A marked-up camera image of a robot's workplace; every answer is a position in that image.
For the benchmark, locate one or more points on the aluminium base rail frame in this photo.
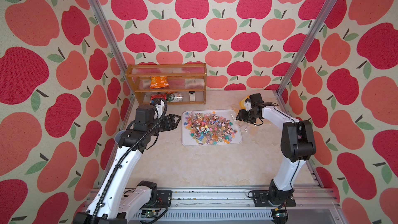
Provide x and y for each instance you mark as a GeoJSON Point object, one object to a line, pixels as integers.
{"type": "Point", "coordinates": [313, 204]}

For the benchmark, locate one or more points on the green soda can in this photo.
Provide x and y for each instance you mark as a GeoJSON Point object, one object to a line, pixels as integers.
{"type": "Point", "coordinates": [174, 97]}

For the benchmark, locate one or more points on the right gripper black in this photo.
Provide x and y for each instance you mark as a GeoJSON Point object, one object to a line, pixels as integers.
{"type": "Point", "coordinates": [241, 115]}

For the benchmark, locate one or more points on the red soda can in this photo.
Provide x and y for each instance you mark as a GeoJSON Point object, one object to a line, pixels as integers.
{"type": "Point", "coordinates": [158, 96]}

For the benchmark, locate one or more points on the left aluminium corner post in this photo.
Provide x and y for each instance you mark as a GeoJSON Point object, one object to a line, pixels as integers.
{"type": "Point", "coordinates": [108, 33]}

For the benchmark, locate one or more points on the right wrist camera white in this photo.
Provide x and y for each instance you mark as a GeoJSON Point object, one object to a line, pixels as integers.
{"type": "Point", "coordinates": [247, 105]}

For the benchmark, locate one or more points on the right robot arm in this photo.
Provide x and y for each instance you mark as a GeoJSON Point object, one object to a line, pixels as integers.
{"type": "Point", "coordinates": [297, 146]}

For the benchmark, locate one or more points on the right aluminium corner post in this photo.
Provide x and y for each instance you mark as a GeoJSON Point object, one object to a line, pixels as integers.
{"type": "Point", "coordinates": [319, 22]}

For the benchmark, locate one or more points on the wooden shelf rack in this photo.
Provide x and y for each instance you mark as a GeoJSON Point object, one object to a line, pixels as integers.
{"type": "Point", "coordinates": [187, 79]}

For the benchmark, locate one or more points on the orange snack bag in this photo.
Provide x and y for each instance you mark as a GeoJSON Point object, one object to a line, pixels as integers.
{"type": "Point", "coordinates": [158, 82]}

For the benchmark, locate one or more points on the aluminium corner post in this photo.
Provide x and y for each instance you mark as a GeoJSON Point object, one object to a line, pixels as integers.
{"type": "Point", "coordinates": [108, 33]}
{"type": "Point", "coordinates": [319, 22]}

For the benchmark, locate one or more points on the poured candies pile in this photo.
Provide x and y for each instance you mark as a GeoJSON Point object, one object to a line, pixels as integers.
{"type": "Point", "coordinates": [210, 127]}

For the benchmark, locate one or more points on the small white bottle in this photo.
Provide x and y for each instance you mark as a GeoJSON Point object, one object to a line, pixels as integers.
{"type": "Point", "coordinates": [192, 96]}

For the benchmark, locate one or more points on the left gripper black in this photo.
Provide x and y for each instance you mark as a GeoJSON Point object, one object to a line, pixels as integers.
{"type": "Point", "coordinates": [169, 125]}

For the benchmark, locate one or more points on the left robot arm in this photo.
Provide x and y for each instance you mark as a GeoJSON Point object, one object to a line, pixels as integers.
{"type": "Point", "coordinates": [124, 168]}

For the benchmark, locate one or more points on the grey blue mug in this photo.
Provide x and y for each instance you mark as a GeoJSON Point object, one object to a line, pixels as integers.
{"type": "Point", "coordinates": [118, 136]}

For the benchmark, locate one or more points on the white plastic tray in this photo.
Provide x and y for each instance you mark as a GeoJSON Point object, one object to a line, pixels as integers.
{"type": "Point", "coordinates": [211, 127]}

